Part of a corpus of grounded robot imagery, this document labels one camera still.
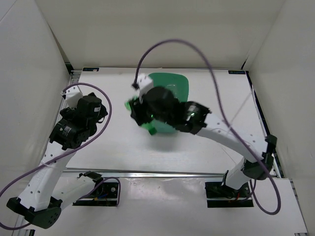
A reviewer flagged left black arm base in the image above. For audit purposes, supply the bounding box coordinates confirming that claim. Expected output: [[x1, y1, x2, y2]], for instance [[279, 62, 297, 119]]
[[72, 177, 121, 207]]

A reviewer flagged green plastic bottle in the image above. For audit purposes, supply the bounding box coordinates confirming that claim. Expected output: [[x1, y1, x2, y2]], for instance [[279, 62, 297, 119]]
[[125, 97, 157, 135]]

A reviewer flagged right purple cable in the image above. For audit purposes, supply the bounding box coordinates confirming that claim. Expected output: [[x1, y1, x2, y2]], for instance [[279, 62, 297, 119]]
[[132, 38, 283, 216]]

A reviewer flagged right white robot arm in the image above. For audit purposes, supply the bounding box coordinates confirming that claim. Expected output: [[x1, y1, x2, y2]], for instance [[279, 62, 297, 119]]
[[127, 87, 276, 197]]

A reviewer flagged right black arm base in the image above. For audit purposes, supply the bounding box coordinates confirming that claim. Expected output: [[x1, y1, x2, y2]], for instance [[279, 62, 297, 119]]
[[205, 181, 254, 208]]

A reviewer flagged aluminium table rail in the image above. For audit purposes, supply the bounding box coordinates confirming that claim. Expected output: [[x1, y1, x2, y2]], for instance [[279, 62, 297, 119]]
[[62, 168, 224, 178]]

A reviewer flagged purple cable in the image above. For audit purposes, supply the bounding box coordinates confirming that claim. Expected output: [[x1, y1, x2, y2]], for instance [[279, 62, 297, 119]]
[[132, 38, 283, 216], [0, 83, 121, 231]]

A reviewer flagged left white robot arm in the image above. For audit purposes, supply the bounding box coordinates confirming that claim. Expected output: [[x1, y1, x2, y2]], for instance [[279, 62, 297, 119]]
[[6, 90, 111, 229]]

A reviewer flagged blue label sticker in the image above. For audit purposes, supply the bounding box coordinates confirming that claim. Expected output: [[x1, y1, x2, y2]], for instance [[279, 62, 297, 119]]
[[82, 67, 99, 72]]

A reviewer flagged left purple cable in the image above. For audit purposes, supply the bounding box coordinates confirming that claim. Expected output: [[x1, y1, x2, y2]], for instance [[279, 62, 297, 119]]
[[0, 83, 121, 231]]

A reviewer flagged green plastic bin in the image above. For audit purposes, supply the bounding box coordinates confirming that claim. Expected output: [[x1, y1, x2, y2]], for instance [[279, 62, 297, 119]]
[[124, 72, 189, 136]]

